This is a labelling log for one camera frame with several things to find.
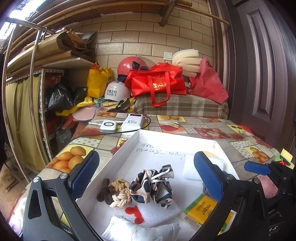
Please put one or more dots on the plaid cloth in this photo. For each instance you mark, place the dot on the plaid cloth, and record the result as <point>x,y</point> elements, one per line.
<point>185,106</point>

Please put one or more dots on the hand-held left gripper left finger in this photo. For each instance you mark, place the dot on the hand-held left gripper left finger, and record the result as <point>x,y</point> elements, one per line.
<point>85,173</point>

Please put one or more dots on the white foam roll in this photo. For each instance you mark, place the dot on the white foam roll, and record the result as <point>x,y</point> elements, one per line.
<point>185,61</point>

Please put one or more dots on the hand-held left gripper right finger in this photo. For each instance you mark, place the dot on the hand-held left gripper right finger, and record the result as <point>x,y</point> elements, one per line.
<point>208,173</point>

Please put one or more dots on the white helmet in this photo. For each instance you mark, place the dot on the white helmet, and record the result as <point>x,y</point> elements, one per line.
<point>116,91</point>

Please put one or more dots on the black plastic bag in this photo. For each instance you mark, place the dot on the black plastic bag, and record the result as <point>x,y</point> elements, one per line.
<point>59,97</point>
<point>80,95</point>

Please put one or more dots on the pink helmet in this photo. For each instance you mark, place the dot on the pink helmet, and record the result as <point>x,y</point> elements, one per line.
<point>126,66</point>

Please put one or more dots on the large white power bank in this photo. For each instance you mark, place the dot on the large white power bank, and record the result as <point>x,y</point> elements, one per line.
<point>133,121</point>

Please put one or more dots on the yellow cloth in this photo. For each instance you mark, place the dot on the yellow cloth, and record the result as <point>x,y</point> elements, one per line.
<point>67,112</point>

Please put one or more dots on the metal storage shelf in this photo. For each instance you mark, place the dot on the metal storage shelf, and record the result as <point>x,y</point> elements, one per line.
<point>34,46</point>

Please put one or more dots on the yellow tissue packet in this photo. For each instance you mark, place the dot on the yellow tissue packet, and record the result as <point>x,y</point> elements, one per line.
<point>201,208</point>

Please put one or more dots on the bamboo pole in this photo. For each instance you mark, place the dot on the bamboo pole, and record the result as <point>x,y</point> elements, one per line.
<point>203,15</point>

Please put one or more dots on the pink hat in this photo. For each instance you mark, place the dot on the pink hat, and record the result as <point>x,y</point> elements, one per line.
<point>83,114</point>

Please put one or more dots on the pink cloth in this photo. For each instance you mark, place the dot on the pink cloth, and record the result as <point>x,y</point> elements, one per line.
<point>268,187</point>

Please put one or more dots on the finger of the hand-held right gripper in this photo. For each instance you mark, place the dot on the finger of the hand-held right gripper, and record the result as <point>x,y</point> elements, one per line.
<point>257,168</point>

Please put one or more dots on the braided brown beige knot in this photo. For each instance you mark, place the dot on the braided brown beige knot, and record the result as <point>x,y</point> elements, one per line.
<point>118,192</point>

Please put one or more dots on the wooden boards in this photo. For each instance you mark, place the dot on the wooden boards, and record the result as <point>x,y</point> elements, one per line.
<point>46,58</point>

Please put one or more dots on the white foam sheet red stain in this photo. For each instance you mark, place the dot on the white foam sheet red stain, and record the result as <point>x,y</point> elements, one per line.
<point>159,213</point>

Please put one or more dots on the white towel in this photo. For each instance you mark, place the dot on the white towel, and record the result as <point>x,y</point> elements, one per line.
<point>129,231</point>

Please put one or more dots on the spotted cloth scrunchie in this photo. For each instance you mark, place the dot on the spotted cloth scrunchie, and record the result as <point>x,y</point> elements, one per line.
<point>152,185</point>

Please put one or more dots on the white wall switch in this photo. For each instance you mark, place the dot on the white wall switch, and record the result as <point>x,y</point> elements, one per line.
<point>167,55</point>

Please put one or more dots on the brown door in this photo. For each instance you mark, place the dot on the brown door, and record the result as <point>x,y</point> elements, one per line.
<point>259,69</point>

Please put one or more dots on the fruit print tablecloth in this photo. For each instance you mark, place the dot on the fruit print tablecloth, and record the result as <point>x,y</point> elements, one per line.
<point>189,126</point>

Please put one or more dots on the red tote bag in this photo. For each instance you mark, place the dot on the red tote bag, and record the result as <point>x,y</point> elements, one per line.
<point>159,83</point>

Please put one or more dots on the white cardboard box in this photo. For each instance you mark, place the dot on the white cardboard box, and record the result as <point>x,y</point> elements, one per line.
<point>159,162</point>

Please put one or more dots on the olive curtain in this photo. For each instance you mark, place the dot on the olive curtain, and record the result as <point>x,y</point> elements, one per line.
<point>23,115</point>

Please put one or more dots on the metal angle shelf rack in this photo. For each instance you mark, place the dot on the metal angle shelf rack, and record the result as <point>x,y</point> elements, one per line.
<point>42,104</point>

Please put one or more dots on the yellow shopping bag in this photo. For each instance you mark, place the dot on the yellow shopping bag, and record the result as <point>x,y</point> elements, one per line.
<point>98,81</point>

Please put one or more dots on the brown cardboard pieces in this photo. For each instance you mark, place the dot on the brown cardboard pieces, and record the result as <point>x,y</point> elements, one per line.
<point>74,42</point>

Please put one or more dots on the red plastic bag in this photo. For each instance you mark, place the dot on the red plastic bag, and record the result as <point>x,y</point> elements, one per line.
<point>208,81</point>

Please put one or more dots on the small white foam piece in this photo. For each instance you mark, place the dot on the small white foam piece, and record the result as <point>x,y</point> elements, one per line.
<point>190,166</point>

